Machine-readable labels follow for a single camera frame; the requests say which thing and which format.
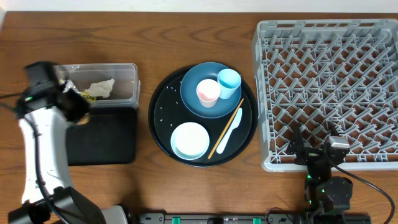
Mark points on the light blue cup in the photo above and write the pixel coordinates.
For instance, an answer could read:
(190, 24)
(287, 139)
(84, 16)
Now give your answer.
(229, 81)

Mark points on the spilled rice grains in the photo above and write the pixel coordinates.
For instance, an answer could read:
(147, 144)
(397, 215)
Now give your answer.
(167, 106)

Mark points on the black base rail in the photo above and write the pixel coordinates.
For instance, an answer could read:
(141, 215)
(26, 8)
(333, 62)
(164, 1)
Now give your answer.
(269, 218)

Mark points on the clear plastic bin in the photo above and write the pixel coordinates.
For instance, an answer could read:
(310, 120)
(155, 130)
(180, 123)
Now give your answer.
(126, 88)

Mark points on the yellow foil snack wrapper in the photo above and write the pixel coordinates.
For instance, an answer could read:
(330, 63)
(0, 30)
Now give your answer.
(69, 85)

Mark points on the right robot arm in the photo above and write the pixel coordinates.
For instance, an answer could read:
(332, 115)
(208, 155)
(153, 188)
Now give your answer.
(329, 196)

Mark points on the light blue bowl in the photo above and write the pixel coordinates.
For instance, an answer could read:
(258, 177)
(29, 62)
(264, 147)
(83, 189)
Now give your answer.
(190, 141)

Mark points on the white plastic knife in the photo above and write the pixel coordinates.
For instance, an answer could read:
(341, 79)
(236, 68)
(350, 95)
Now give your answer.
(235, 123)

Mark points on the white tissue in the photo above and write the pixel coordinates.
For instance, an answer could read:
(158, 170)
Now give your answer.
(101, 89)

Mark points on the brown cookie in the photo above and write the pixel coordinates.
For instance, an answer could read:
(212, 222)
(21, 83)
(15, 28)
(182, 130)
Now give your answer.
(85, 119)

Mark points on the dark blue plate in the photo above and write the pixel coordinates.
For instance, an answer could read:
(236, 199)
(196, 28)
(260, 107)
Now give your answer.
(202, 71)

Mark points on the black rectangular tray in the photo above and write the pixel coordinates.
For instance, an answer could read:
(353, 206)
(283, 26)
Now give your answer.
(109, 137)

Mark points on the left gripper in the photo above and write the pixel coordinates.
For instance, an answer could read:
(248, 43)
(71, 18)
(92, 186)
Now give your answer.
(72, 106)

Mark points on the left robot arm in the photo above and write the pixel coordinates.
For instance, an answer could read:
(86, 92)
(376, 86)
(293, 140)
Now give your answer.
(44, 116)

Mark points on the grey dishwasher rack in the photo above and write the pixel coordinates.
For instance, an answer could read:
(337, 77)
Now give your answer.
(323, 74)

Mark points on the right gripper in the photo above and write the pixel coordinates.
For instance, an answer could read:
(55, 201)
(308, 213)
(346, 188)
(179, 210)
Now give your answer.
(297, 145)

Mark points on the wooden chopstick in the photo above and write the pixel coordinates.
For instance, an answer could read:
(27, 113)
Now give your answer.
(225, 129)

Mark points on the round black tray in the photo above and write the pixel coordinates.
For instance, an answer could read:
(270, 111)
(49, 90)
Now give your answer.
(240, 137)

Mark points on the pink cup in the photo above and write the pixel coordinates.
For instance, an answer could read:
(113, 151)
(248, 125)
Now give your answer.
(208, 91)

